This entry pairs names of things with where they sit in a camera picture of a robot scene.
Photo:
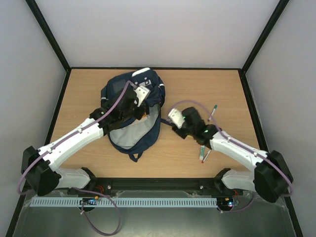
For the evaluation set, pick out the light blue slotted cable duct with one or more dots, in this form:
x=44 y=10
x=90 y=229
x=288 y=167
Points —
x=123 y=202

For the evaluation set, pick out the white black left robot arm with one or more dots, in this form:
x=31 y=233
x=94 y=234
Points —
x=41 y=168

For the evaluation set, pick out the green capped white marker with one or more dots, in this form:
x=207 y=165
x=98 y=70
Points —
x=212 y=112

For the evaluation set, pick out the black aluminium frame rail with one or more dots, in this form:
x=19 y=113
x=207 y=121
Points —
x=205 y=186

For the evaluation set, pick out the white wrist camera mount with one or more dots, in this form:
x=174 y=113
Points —
x=142 y=94
x=176 y=117

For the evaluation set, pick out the green white glue stick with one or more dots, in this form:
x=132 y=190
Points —
x=201 y=152

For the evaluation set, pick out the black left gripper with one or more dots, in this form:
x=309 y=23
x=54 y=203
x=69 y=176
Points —
x=139 y=116

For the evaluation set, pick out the red capped white marker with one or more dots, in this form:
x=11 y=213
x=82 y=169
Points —
x=206 y=156

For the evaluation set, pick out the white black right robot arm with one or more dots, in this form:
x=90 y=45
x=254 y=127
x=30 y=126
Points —
x=267 y=172

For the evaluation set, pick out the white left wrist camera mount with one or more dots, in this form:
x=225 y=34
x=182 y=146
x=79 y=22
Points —
x=142 y=94

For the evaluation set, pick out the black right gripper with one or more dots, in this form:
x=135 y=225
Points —
x=179 y=130

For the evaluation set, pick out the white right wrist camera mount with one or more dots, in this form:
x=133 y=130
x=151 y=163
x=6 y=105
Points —
x=176 y=117

